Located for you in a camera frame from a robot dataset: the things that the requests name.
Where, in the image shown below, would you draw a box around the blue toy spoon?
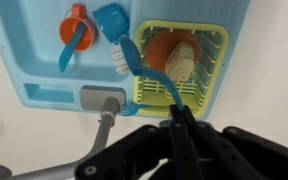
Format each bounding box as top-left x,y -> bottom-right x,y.
57,20 -> 89,74

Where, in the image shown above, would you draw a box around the light blue toy sink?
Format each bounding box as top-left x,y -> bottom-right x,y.
0,0 -> 252,121

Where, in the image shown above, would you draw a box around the grey toy faucet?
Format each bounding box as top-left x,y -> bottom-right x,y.
0,85 -> 127,180

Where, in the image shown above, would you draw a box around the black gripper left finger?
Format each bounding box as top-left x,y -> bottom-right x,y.
74,104 -> 202,180

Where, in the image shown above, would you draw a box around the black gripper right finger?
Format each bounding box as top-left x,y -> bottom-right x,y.
182,105 -> 288,180

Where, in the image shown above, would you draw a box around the blue toy cup with handle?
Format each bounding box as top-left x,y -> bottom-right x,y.
92,12 -> 131,46

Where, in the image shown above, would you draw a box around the orange toy cup with handle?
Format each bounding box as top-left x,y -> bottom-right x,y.
57,3 -> 98,54

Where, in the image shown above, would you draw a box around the yellow-green dish rack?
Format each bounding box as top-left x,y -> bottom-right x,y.
132,19 -> 230,120

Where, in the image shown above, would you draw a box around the blue scoop brush white bristles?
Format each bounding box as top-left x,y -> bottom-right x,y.
109,34 -> 185,113

